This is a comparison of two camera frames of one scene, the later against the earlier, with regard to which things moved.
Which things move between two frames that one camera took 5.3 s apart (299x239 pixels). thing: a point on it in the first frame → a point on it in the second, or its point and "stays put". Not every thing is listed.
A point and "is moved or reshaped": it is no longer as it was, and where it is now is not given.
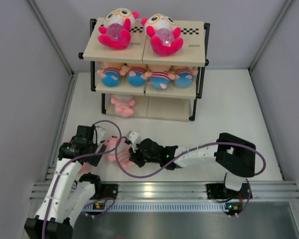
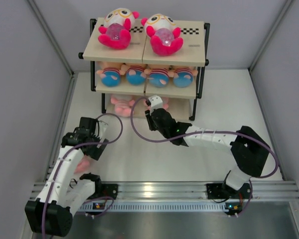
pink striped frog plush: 122,151 → 165,102
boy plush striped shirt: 159,76 is moved or reshaped
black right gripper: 135,156 → 150,119
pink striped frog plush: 123,104 stays put
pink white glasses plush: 165,37 stays put
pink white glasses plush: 116,33 stays put
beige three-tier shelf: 136,82 stays put
